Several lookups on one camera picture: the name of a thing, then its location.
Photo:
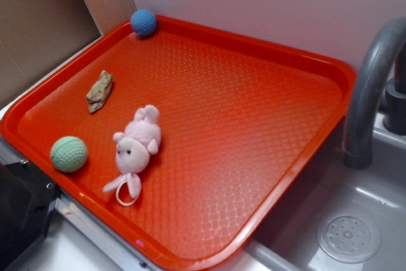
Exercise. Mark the red plastic tray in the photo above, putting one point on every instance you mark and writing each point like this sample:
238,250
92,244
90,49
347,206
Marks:
240,119

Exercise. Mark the blue dimpled ball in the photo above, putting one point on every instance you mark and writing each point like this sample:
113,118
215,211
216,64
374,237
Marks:
143,22

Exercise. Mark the brown cardboard panel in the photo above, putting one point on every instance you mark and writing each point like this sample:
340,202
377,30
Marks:
36,37

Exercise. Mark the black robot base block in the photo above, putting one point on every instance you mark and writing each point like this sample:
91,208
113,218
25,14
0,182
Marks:
28,198

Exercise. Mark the green dimpled ball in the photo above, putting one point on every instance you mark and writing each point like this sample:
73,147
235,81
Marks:
69,154

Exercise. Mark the brown driftwood piece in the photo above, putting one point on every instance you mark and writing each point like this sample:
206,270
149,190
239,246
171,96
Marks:
99,92

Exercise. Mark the dark faucet handle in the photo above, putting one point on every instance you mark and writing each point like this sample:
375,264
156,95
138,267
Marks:
394,120

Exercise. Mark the grey toy sink basin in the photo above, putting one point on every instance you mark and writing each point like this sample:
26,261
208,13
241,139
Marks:
286,240

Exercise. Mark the pink plush bunny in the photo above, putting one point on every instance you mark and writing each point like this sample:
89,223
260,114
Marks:
135,146

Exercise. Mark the round sink drain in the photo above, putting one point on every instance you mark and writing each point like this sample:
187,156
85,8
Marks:
348,236

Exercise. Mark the grey curved faucet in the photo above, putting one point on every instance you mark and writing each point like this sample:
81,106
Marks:
377,68

